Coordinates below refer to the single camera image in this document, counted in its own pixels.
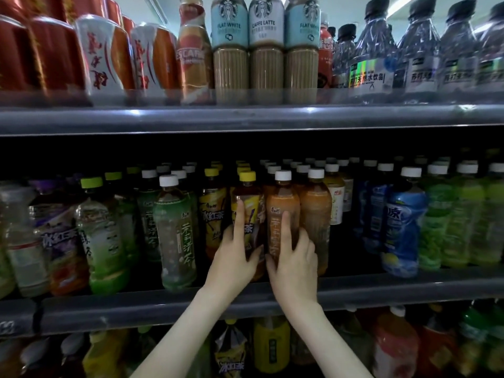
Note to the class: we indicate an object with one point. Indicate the person's right hand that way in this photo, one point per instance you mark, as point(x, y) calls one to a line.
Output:
point(293, 275)

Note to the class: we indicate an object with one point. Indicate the person's left hand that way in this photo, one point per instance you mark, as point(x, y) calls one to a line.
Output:
point(232, 267)

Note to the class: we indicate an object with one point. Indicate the brown tea bottle yellow label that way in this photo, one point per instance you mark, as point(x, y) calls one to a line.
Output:
point(252, 202)

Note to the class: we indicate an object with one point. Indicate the amber tea bottle white cap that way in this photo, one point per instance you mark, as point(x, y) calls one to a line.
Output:
point(282, 197)

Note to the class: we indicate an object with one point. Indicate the drinks shelf unit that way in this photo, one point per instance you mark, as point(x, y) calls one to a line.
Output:
point(236, 119)

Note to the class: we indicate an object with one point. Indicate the person's right forearm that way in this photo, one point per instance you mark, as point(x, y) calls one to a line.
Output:
point(331, 342)

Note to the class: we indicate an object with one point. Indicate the person's left forearm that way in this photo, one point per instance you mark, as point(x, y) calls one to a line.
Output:
point(189, 338)

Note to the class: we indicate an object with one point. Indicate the red shelf price strip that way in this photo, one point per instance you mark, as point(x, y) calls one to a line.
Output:
point(9, 326)

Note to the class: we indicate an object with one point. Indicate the row of tall red cans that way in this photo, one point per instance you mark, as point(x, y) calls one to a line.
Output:
point(94, 59)

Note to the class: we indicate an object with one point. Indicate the ceiling light tube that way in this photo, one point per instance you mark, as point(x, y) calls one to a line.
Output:
point(401, 4)

